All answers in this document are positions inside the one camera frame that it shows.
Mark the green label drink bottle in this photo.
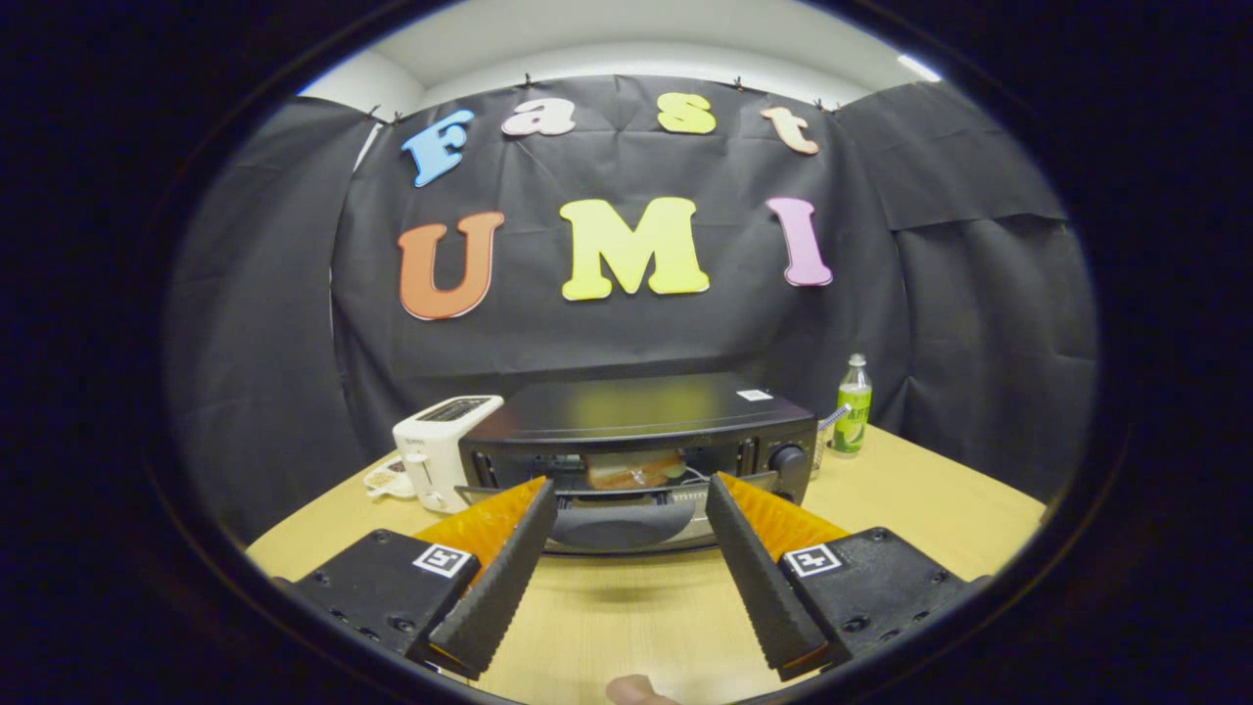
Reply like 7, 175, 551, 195
832, 353, 874, 455

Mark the toy sandwich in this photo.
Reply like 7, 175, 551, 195
585, 452, 689, 492

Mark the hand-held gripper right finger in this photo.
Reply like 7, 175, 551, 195
704, 472, 992, 683

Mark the clear glass with striped straw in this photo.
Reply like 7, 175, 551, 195
810, 403, 852, 482

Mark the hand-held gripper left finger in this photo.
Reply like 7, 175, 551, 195
289, 476, 559, 682

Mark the white slot toaster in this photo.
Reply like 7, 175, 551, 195
392, 395, 505, 516

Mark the black toaster oven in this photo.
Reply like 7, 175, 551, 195
458, 372, 819, 558

